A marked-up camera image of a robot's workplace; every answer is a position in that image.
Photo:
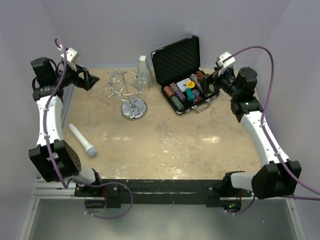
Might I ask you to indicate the poker chip stacks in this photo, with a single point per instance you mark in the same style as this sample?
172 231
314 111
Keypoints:
179 101

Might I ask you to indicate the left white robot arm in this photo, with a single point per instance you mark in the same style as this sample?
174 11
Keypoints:
52 156

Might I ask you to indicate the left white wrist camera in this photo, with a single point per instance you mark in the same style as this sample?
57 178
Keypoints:
72 58

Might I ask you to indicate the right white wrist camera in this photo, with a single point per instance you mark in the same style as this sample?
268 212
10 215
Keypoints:
224 62

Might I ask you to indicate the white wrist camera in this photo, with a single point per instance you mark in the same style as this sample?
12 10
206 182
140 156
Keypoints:
72 58
224 62

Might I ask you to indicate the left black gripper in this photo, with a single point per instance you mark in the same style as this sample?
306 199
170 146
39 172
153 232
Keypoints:
88 80

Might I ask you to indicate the yellow dealer button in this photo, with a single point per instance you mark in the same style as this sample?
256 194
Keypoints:
190 84

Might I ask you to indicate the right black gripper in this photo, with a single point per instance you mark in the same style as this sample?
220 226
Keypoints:
208 79

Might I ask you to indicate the white playing card deck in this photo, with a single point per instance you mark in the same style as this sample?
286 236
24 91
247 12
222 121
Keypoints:
182 85

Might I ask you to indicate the white grey metronome box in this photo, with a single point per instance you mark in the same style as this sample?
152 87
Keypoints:
143 64

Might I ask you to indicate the black poker chip case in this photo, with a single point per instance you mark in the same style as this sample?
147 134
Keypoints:
176 61

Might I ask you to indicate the chrome wine glass rack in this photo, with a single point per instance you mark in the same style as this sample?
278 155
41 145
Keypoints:
133 107

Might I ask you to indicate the white grey microphone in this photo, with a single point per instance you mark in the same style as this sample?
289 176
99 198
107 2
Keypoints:
90 150

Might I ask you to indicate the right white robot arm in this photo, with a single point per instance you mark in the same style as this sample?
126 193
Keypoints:
278 175

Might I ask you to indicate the teal chip stack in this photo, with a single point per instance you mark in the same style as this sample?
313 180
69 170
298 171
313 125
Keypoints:
190 95

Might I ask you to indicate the clear wine glass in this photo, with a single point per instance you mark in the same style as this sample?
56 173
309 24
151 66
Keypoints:
116 78
233 110
143 80
226 98

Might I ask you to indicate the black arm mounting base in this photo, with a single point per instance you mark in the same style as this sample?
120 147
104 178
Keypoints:
113 193

